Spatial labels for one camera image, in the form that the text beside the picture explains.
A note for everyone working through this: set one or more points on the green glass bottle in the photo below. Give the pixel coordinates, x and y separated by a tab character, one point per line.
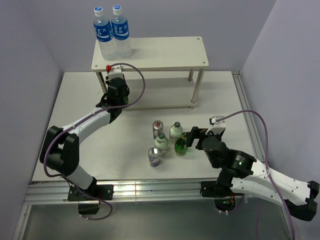
126	99
180	146

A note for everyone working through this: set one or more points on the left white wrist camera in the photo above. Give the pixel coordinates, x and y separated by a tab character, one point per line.
113	72

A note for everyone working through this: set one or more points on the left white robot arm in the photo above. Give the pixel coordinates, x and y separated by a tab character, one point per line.
61	147

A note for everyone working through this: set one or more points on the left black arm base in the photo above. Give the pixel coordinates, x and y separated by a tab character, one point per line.
100	191

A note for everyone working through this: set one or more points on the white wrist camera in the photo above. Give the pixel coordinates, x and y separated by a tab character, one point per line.
113	72
218	126

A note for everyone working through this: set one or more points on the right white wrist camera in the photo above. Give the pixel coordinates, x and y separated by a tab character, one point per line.
218	126

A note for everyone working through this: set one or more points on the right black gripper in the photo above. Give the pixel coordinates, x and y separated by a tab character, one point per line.
195	133

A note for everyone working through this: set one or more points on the left blue-label water bottle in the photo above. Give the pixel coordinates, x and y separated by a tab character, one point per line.
104	34

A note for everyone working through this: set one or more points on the right blue-label water bottle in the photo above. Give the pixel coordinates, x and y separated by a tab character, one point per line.
121	32

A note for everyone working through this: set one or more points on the front clear glass bottle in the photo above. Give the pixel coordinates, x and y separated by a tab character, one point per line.
161	142

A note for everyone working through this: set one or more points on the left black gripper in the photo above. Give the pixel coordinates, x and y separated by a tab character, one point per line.
125	88

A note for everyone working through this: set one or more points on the blue-label water bottle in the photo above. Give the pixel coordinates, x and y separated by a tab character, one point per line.
104	34
121	32

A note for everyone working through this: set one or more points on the aluminium right rail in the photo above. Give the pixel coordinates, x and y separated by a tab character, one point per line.
255	139

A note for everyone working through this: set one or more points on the clear glass bottle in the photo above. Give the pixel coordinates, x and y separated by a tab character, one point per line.
175	132
161	142

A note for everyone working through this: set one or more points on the rear red silver can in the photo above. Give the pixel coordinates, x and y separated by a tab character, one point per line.
157	128

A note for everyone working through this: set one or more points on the front blue silver can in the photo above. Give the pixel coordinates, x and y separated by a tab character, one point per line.
154	156

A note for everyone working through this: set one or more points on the aluminium rail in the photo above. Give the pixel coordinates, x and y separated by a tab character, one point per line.
49	193
255	139

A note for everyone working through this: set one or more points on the white two-tier shelf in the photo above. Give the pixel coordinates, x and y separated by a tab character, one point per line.
163	72

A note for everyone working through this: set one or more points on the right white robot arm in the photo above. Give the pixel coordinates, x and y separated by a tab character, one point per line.
243	174

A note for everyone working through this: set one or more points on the rear clear glass bottle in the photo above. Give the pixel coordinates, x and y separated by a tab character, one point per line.
175	132

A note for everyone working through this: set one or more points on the black box under rail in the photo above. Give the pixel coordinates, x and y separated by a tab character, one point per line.
88	208

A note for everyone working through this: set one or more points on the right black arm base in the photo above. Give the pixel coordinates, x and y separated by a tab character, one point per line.
211	189

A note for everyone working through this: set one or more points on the aluminium front rail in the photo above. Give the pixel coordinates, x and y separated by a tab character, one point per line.
49	193

